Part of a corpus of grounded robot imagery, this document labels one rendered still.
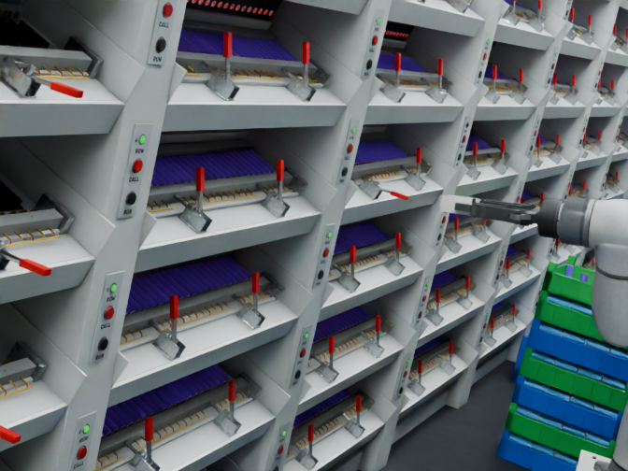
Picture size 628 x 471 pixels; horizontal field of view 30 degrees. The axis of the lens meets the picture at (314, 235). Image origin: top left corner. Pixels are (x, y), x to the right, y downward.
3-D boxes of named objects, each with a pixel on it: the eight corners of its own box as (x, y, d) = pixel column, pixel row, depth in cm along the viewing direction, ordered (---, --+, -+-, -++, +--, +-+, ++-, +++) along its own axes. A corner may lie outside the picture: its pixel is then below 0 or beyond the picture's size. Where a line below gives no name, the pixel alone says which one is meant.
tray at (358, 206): (433, 204, 274) (456, 171, 271) (330, 227, 219) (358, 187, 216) (368, 152, 280) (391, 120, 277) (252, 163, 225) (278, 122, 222)
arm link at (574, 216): (593, 245, 222) (563, 240, 224) (600, 197, 221) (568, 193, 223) (584, 250, 214) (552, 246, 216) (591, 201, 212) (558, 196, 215)
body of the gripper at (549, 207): (554, 241, 216) (506, 234, 220) (564, 236, 224) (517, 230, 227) (560, 201, 215) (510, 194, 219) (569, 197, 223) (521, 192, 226)
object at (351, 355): (394, 361, 282) (426, 317, 278) (285, 421, 227) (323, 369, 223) (332, 307, 288) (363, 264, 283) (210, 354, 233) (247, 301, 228)
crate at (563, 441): (628, 451, 322) (635, 425, 321) (609, 470, 305) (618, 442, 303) (526, 413, 336) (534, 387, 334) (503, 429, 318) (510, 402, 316)
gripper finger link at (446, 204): (473, 215, 225) (472, 216, 224) (438, 210, 228) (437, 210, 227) (475, 200, 224) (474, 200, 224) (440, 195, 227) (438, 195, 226)
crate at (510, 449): (620, 478, 324) (628, 451, 322) (601, 498, 306) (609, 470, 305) (520, 439, 337) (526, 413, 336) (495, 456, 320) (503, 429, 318)
